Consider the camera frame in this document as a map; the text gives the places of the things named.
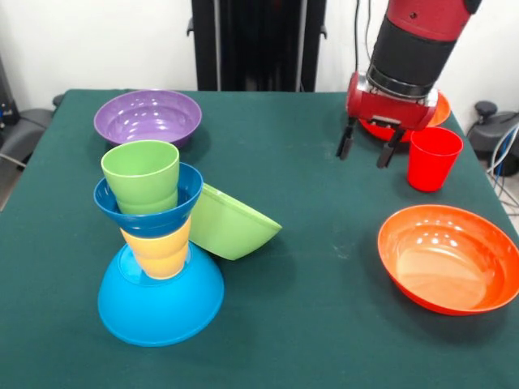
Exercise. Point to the light blue plastic bowl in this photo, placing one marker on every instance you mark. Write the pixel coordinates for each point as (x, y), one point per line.
(162, 308)

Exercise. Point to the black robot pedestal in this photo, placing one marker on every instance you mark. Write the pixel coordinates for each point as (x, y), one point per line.
(251, 40)

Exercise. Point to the light green plastic bowl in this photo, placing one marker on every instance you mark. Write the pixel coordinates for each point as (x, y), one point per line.
(231, 231)

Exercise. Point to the dark green tablecloth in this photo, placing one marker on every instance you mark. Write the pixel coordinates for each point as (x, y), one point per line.
(284, 283)

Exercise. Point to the green stepped plastic cup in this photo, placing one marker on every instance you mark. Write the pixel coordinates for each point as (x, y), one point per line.
(142, 178)

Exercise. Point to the black equipment box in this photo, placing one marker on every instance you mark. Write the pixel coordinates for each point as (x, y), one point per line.
(8, 101)

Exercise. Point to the orange plastic bowl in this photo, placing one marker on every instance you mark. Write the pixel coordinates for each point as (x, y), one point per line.
(442, 111)
(446, 263)

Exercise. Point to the red plastic cup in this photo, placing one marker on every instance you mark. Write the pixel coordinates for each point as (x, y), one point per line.
(434, 162)

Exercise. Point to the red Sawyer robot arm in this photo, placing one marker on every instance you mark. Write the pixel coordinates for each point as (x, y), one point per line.
(417, 40)

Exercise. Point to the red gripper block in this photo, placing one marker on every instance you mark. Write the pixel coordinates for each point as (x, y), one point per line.
(389, 107)

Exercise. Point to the purple plastic bowl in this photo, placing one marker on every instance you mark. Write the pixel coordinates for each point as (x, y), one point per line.
(148, 117)

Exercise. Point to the yellow stepped plastic cup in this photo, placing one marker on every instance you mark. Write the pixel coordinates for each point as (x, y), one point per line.
(162, 259)

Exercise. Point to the dark blue plastic bowl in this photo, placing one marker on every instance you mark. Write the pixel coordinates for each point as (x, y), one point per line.
(162, 225)

